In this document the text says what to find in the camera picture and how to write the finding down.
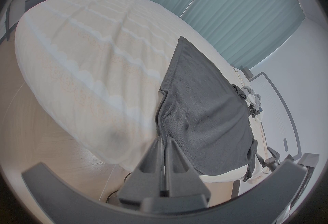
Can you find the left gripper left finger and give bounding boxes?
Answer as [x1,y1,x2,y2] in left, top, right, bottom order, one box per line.
[118,137,165,205]

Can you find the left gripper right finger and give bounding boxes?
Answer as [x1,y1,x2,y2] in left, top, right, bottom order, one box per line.
[165,138,211,202]

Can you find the black cable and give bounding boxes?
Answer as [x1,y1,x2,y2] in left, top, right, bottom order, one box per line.
[106,172,134,204]

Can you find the bed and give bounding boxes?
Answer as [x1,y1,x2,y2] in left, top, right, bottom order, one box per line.
[14,0,303,198]

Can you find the white printed pillow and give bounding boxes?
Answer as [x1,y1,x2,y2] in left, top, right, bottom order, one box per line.
[233,67,248,85]

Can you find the black T-shirt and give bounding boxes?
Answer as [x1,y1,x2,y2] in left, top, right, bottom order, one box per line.
[155,36,258,182]

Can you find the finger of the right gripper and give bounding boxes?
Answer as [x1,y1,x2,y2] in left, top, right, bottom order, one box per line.
[266,147,281,159]
[256,153,268,169]

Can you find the pile of clothes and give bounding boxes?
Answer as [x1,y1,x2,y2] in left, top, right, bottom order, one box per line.
[232,84,264,122]

